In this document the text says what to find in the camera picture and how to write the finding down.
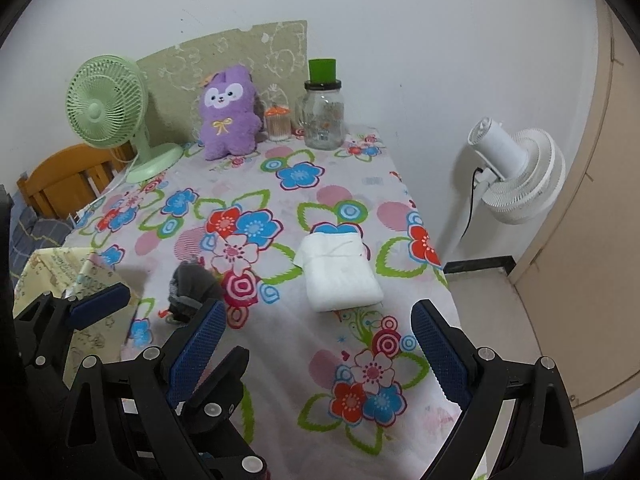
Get grey drawstring pouch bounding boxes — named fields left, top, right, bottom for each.
left=168, top=261, right=224, bottom=324

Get cartoon fabric storage box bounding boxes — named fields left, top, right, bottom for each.
left=13, top=246, right=141, bottom=391

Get grey plaid pillow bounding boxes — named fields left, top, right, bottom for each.
left=9, top=202, right=73, bottom=285

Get floral tablecloth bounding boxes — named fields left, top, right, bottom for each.
left=66, top=127, right=459, bottom=479

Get green desk fan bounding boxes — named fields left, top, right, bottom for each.
left=65, top=55, right=183, bottom=183

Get purple plush toy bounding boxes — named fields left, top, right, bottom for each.
left=200, top=64, right=262, bottom=160

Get toothpick jar orange lid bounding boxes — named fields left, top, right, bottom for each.
left=264, top=105, right=292, bottom=142

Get white circulator fan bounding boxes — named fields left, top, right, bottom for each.
left=468, top=117, right=566, bottom=226

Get glass jar green lid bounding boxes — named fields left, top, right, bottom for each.
left=295, top=58, right=346, bottom=151

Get white green fan cable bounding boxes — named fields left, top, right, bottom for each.
left=69, top=152, right=142, bottom=224

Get black fan power cable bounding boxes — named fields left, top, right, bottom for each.
left=459, top=167, right=483, bottom=241

